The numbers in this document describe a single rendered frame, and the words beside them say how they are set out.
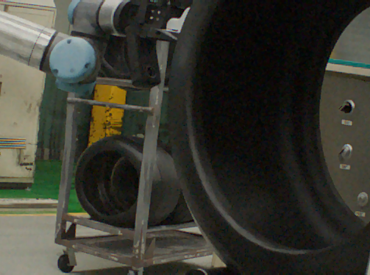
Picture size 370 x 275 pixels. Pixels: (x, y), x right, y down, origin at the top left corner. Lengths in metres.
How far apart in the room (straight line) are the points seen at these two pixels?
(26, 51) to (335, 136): 0.82
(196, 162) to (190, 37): 0.18
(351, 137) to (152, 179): 2.89
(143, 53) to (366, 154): 0.66
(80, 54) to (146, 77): 0.12
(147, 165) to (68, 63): 3.29
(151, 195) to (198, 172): 3.59
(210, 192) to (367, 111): 0.80
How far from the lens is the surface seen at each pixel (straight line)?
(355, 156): 1.95
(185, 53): 1.25
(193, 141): 1.22
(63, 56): 1.43
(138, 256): 4.76
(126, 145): 4.89
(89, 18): 1.57
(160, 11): 1.44
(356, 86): 1.96
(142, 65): 1.46
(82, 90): 1.57
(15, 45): 1.46
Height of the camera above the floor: 1.16
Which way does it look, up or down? 3 degrees down
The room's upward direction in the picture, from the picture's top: 7 degrees clockwise
